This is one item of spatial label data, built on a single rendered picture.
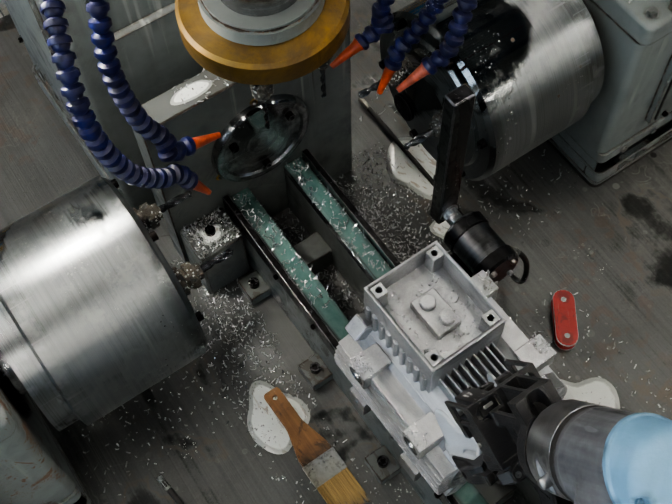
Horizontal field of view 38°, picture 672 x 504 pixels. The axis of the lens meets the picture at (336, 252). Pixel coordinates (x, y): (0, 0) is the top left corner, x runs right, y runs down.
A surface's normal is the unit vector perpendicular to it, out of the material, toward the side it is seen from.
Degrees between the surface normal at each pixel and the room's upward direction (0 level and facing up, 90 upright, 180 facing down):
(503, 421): 90
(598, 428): 61
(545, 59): 43
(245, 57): 0
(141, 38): 90
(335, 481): 1
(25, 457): 90
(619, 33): 90
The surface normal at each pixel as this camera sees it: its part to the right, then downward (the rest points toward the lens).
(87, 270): 0.14, -0.24
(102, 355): 0.47, 0.37
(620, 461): -0.90, -0.35
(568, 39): 0.34, 0.10
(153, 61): 0.57, 0.72
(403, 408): -0.02, -0.47
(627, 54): -0.83, 0.51
